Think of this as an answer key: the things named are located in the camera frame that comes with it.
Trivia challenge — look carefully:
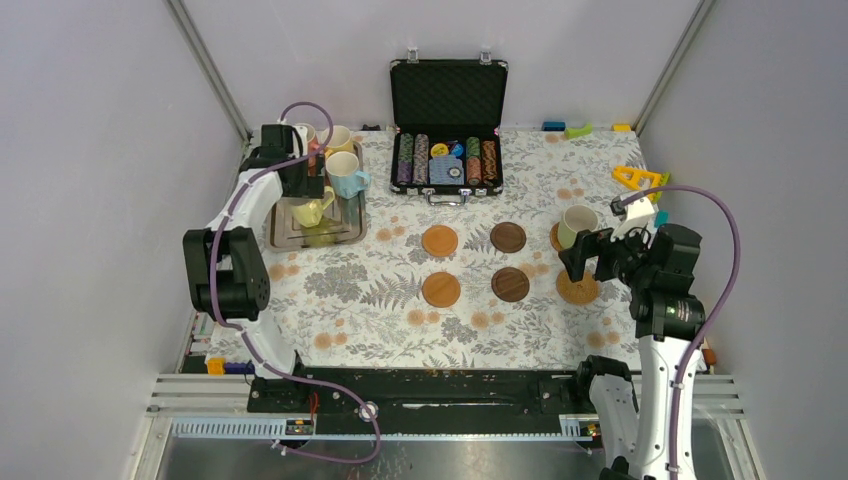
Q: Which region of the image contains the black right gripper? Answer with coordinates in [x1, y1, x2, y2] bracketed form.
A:
[557, 216, 657, 289]

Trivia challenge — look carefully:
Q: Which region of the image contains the woven cork coaster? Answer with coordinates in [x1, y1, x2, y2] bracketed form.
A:
[556, 270, 600, 306]

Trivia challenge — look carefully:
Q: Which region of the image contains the light green mug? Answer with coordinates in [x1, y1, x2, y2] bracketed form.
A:
[556, 205, 599, 249]

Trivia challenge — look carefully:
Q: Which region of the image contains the light blue mug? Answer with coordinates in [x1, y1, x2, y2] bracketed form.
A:
[325, 152, 371, 199]

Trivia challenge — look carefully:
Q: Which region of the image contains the pale yellow mug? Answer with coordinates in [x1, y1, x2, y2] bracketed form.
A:
[288, 186, 336, 228]

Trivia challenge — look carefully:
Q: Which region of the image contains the dark walnut wooden coaster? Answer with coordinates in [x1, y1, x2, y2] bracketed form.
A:
[490, 222, 526, 253]

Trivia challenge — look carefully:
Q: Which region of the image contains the dark brown wooden coaster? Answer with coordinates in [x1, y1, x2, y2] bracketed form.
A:
[491, 267, 530, 302]

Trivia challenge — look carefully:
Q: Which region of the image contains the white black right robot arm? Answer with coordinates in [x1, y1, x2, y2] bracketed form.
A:
[559, 224, 706, 479]

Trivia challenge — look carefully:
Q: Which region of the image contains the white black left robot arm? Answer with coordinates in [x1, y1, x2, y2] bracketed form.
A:
[182, 123, 311, 411]

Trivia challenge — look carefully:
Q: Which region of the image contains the woven rattan coaster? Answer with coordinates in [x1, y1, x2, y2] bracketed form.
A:
[549, 222, 564, 252]

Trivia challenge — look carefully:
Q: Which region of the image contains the orange wooden coaster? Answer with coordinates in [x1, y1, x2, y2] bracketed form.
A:
[421, 225, 458, 257]

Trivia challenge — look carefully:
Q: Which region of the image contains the light brown wooden coaster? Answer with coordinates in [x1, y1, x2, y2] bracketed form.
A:
[421, 272, 461, 308]

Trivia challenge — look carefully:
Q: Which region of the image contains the pink mug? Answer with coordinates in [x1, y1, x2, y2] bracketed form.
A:
[294, 123, 319, 156]

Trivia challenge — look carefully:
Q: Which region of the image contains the teal toy block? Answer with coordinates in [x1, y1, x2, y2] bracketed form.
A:
[654, 210, 670, 229]

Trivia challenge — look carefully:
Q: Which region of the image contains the yellow triangle toy block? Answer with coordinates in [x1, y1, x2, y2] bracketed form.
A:
[611, 166, 671, 191]

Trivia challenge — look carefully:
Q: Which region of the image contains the silver metal tray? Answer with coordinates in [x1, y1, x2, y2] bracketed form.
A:
[264, 140, 370, 253]

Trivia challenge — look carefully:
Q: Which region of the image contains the brown wooden block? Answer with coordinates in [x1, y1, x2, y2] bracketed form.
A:
[701, 348, 717, 367]

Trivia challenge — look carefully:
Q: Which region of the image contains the green toy block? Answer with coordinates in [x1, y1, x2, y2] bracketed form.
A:
[565, 123, 594, 140]

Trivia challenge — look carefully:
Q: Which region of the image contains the floral table mat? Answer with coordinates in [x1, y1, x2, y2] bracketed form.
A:
[263, 131, 645, 370]

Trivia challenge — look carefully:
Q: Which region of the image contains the black poker chip case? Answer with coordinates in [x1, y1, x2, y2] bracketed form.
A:
[389, 49, 509, 206]

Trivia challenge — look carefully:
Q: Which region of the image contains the dark blue toy block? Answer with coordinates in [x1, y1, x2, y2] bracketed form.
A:
[224, 362, 255, 376]

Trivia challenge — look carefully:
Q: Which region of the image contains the orange toy block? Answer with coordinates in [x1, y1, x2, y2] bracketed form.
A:
[205, 357, 226, 376]

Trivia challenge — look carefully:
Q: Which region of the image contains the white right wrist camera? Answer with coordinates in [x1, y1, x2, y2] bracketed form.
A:
[610, 195, 658, 241]

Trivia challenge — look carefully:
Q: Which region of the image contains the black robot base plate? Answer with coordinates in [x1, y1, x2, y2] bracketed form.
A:
[247, 367, 595, 436]

